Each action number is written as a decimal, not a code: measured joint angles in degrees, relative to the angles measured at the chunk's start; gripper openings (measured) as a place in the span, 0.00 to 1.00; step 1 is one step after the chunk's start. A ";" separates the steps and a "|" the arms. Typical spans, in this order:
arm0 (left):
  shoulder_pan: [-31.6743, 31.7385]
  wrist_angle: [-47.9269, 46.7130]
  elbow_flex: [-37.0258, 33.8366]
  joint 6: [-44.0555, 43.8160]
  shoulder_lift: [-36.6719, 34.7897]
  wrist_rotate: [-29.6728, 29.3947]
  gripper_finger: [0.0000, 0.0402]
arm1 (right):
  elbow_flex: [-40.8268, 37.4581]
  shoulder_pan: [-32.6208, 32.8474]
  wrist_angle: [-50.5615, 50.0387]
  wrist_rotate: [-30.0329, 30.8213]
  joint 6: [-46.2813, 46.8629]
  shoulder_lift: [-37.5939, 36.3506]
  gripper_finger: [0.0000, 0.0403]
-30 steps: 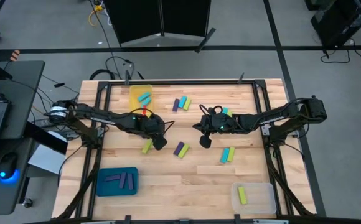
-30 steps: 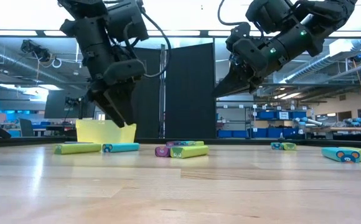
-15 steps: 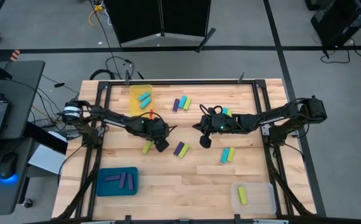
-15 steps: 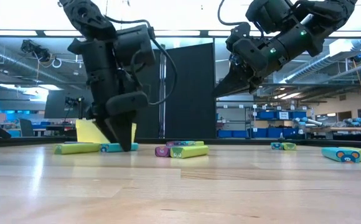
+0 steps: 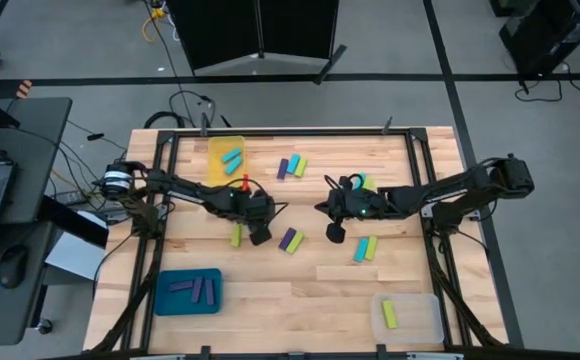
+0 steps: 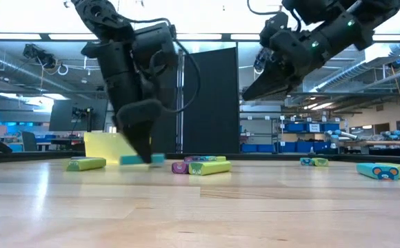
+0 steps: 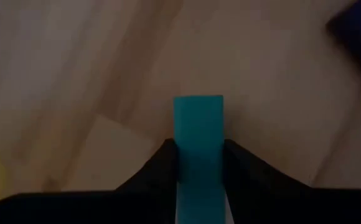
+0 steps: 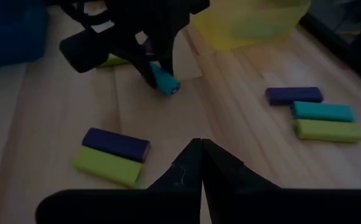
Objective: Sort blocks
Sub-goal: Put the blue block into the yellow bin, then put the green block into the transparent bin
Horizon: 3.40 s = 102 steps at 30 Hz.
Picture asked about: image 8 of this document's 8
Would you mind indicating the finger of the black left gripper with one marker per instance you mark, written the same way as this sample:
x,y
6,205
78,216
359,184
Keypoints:
x,y
169,62
144,70

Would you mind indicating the blue plastic bin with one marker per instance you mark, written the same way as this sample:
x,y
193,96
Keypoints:
x,y
12,34

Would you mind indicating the teal cylinder toy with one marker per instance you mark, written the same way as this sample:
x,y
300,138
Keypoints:
x,y
166,82

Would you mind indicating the yellow translucent plastic bin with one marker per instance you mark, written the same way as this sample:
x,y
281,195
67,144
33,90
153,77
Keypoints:
x,y
211,31

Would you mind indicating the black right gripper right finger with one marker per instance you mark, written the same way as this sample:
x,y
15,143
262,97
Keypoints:
x,y
224,180

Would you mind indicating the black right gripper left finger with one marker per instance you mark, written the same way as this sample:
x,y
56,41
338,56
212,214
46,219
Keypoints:
x,y
183,177

